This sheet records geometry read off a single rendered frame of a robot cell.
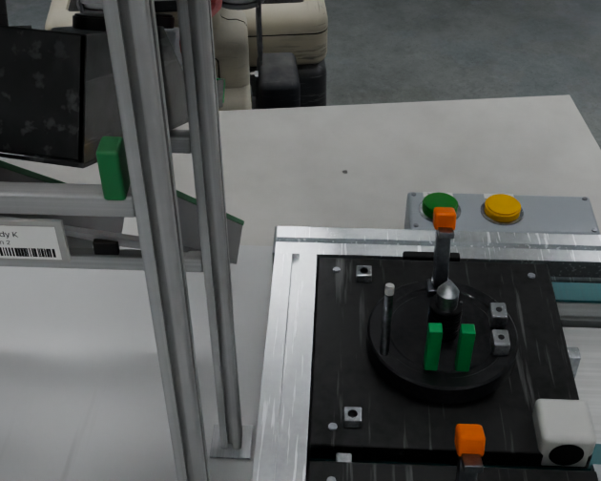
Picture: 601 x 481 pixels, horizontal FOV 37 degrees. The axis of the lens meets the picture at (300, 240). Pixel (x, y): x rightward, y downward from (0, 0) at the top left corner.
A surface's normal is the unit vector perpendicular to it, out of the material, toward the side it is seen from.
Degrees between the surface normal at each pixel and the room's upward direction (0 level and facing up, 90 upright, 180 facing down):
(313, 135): 0
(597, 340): 0
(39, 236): 90
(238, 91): 8
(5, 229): 90
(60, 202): 90
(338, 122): 0
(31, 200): 90
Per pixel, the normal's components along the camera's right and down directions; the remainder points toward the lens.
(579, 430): 0.00, -0.76
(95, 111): 0.98, 0.14
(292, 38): 0.08, 0.66
